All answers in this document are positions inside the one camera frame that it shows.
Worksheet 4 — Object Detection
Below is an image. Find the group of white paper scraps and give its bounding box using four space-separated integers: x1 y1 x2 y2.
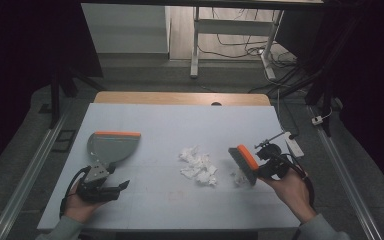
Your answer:
178 145 248 188

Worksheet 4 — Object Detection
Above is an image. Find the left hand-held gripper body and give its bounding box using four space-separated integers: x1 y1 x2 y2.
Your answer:
76 163 122 204

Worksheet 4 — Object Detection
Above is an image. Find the black floor bracket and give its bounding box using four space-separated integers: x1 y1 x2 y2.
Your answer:
51 128 78 154

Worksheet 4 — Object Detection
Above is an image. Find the white power strip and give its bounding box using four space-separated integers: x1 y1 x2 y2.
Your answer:
282 131 305 159

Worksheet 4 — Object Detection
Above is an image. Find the aluminium floor rail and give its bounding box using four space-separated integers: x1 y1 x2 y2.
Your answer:
307 105 383 240
0 111 70 240

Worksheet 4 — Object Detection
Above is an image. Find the white cabinet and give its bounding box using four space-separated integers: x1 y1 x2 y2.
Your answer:
80 3 172 55

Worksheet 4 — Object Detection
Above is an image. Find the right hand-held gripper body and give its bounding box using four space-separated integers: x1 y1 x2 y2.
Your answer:
254 131 292 180

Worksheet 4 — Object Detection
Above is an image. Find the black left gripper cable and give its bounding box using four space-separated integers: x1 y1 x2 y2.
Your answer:
59 165 92 219

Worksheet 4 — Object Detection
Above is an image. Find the dark curtain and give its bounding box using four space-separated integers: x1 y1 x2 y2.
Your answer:
0 0 104 183
276 0 384 193

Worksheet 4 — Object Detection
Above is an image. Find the tangle of black floor cables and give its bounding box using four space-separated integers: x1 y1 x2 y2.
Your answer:
198 8 314 95

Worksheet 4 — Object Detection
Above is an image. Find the orange brush with grey bristles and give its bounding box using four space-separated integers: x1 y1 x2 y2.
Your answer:
227 143 261 187

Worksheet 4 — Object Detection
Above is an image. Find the grey dustpan with orange edge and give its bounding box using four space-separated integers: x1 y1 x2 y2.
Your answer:
86 130 142 167

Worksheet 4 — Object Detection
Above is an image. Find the person's left hand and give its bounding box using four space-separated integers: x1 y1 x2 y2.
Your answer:
61 184 106 224

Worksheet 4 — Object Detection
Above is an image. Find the person's right hand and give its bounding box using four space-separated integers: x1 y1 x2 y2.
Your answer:
259 168 318 224

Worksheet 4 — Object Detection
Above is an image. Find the black metal stand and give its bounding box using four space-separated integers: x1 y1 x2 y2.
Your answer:
303 59 336 138
38 65 108 130

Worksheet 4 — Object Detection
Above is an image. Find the white board mat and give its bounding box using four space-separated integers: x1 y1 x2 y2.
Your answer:
37 102 302 232

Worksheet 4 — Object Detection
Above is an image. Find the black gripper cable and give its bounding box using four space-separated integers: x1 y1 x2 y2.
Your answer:
280 152 316 212
59 165 92 219

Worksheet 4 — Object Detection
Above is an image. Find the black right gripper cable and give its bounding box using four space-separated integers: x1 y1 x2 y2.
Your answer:
280 152 316 212

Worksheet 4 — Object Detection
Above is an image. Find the white desk frame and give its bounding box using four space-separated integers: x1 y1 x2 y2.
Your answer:
189 6 285 81

